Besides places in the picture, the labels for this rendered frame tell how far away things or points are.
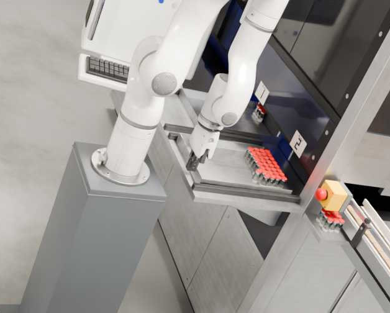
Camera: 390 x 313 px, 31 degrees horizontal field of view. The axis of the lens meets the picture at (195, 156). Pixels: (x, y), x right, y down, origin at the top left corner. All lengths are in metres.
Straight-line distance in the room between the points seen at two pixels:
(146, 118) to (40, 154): 1.74
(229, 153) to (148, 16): 0.76
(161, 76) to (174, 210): 1.40
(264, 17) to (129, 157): 0.57
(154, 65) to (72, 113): 2.28
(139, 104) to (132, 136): 0.10
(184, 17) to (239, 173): 0.67
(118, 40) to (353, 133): 1.17
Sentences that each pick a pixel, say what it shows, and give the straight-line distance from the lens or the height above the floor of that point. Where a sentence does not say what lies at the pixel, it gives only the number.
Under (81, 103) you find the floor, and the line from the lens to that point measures 4.34.
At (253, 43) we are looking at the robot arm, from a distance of 2.04.
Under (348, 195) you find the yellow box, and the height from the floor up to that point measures 1.03.
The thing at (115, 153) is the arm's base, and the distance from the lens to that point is 2.14.
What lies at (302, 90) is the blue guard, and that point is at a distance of 2.49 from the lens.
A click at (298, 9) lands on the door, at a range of 2.64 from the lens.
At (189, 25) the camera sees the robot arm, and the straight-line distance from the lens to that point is 1.96.
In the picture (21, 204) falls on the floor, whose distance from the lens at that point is 3.38.
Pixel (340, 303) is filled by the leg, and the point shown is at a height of 0.67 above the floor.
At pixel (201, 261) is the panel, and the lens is 2.99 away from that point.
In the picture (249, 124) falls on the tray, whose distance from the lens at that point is 2.77.
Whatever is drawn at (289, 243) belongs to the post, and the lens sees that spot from 2.47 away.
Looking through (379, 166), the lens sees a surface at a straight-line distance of 2.41.
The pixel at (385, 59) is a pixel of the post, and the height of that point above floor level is 1.46.
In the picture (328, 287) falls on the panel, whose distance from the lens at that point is 2.73.
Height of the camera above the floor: 2.03
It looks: 29 degrees down
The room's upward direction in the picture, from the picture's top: 24 degrees clockwise
